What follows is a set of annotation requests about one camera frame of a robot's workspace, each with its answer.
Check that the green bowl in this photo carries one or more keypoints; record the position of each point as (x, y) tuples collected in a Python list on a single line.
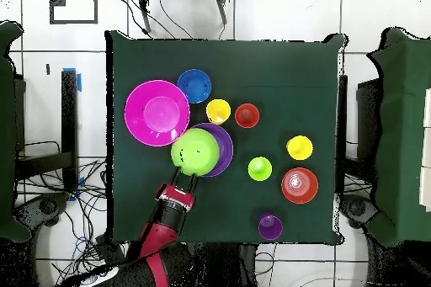
[(195, 152)]

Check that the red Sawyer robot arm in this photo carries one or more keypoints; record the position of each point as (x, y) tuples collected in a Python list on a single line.
[(151, 246)]

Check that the purple bowl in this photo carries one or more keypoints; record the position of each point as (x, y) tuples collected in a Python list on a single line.
[(225, 149)]

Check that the pink bowl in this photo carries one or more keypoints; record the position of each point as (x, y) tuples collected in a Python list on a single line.
[(156, 113)]

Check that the green cup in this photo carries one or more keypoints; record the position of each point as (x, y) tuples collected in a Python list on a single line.
[(260, 169)]

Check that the yellow ribbed cup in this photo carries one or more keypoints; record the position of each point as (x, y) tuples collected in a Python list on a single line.
[(218, 111)]

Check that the orange cup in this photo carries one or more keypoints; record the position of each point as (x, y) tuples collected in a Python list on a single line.
[(246, 115)]

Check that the purple cup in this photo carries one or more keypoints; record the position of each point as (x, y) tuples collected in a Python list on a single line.
[(271, 228)]

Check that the blue bowl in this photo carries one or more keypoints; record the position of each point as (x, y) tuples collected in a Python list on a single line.
[(194, 85)]

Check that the tall yellow cup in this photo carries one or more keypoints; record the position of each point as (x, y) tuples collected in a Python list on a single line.
[(299, 147)]

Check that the orange bowl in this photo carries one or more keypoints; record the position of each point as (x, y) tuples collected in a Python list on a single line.
[(308, 186)]

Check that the black metal stand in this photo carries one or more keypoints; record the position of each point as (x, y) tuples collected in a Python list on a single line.
[(69, 115)]

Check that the blue tape strip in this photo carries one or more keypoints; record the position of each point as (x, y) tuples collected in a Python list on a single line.
[(79, 83)]

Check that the dark green tablecloth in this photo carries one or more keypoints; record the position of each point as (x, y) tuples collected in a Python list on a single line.
[(286, 75)]

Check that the neighbouring green-clothed table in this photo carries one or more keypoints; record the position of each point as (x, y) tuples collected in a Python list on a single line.
[(6, 132), (400, 132)]

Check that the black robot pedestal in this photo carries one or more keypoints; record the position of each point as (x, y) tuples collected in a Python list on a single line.
[(222, 266)]

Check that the grey robot pedestal leg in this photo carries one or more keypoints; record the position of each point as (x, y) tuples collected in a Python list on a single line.
[(47, 206), (357, 208)]

